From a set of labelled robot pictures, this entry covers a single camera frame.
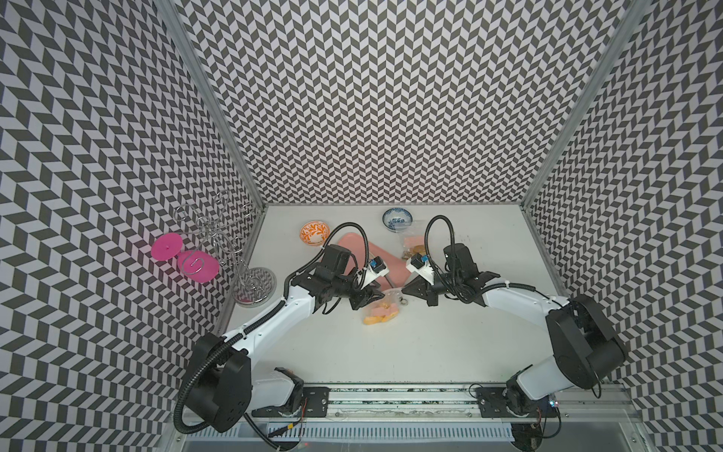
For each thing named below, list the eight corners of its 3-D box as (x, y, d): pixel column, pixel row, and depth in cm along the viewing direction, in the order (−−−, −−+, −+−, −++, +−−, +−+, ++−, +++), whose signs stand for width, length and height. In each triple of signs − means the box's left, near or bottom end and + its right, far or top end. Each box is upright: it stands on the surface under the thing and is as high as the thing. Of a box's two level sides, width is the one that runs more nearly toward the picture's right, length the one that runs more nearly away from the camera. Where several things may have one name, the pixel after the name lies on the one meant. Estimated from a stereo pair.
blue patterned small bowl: (378, 227, 115) (378, 216, 110) (396, 213, 120) (397, 202, 115) (398, 242, 110) (399, 231, 105) (416, 227, 115) (418, 216, 110)
